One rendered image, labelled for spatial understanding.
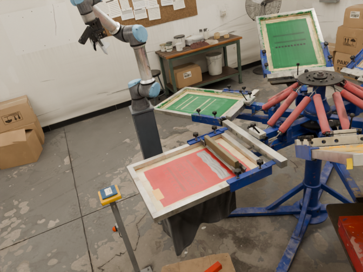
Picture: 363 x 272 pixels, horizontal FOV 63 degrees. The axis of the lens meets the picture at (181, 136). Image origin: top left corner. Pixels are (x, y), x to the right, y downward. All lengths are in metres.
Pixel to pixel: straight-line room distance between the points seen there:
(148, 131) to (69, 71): 3.17
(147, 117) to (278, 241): 1.53
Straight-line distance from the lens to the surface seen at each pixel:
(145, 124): 2.43
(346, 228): 1.44
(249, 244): 2.76
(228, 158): 1.90
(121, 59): 5.52
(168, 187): 1.89
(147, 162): 2.11
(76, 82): 5.48
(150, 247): 2.86
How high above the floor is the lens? 2.14
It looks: 30 degrees down
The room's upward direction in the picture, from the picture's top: 10 degrees counter-clockwise
